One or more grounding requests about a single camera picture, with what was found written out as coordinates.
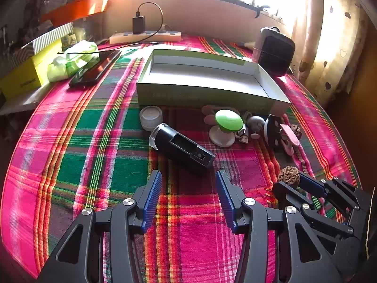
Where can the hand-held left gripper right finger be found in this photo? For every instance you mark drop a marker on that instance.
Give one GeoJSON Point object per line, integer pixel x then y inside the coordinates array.
{"type": "Point", "coordinates": [225, 197]}

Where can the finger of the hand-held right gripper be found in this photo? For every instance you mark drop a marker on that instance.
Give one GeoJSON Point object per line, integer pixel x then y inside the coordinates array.
{"type": "Point", "coordinates": [312, 184]}
{"type": "Point", "coordinates": [287, 190]}

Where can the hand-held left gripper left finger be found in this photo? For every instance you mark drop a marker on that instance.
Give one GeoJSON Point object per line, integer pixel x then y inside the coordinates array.
{"type": "Point", "coordinates": [154, 194]}

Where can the brown wrinkled walnut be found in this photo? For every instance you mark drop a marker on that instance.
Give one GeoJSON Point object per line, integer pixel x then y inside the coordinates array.
{"type": "Point", "coordinates": [296, 130]}
{"type": "Point", "coordinates": [289, 176]}

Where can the pink plastic clip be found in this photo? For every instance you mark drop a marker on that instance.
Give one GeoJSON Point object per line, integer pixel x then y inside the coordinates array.
{"type": "Point", "coordinates": [287, 137]}

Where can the black pocket microscope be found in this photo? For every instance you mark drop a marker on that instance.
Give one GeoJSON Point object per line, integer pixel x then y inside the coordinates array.
{"type": "Point", "coordinates": [179, 147]}

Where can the black disc with white circles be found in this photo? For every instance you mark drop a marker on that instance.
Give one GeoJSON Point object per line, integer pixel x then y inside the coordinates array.
{"type": "Point", "coordinates": [272, 132]}

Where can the small grey ball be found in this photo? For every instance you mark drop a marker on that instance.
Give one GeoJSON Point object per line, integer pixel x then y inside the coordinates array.
{"type": "Point", "coordinates": [255, 123]}

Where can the small clear jar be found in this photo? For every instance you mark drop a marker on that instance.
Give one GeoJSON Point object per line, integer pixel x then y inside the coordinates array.
{"type": "Point", "coordinates": [151, 118]}

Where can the pink green plastic holder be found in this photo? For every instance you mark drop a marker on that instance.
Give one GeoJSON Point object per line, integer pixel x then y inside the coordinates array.
{"type": "Point", "coordinates": [209, 115]}

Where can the green cardboard box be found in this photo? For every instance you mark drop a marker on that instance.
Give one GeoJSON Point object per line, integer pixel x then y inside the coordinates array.
{"type": "Point", "coordinates": [206, 79]}

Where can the pink green plaid tablecloth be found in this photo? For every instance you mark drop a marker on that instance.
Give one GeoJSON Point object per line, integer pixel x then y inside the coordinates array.
{"type": "Point", "coordinates": [88, 153]}

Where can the pink black mini heater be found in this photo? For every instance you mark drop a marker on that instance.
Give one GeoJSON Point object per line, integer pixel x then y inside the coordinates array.
{"type": "Point", "coordinates": [277, 53]}

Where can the black phone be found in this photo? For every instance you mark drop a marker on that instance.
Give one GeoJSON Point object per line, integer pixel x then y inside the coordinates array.
{"type": "Point", "coordinates": [94, 69]}

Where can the cream squeeze bottle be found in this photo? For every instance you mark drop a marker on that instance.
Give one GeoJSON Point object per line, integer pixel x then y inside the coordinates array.
{"type": "Point", "coordinates": [249, 44]}

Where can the heart print curtain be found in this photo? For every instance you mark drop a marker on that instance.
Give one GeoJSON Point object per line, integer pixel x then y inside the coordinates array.
{"type": "Point", "coordinates": [332, 35]}

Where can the green white tissue pack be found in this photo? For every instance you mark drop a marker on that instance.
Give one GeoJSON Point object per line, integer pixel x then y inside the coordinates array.
{"type": "Point", "coordinates": [70, 62]}

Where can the white power strip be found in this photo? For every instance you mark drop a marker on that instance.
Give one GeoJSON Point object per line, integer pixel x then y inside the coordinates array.
{"type": "Point", "coordinates": [144, 37]}

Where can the white shelf board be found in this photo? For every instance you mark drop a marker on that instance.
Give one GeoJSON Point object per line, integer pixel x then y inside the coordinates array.
{"type": "Point", "coordinates": [20, 101]}

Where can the white plug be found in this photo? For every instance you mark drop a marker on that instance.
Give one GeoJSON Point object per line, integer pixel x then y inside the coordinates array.
{"type": "Point", "coordinates": [166, 28]}

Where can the black charger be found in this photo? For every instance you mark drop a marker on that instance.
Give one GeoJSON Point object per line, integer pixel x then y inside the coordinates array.
{"type": "Point", "coordinates": [137, 25]}

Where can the small green packet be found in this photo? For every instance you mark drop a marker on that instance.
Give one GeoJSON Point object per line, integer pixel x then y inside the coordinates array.
{"type": "Point", "coordinates": [69, 39]}

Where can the yellow striped box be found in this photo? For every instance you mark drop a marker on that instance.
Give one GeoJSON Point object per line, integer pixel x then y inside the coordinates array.
{"type": "Point", "coordinates": [38, 42]}

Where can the orange tray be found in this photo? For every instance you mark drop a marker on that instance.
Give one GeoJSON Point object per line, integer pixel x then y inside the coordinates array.
{"type": "Point", "coordinates": [76, 8]}

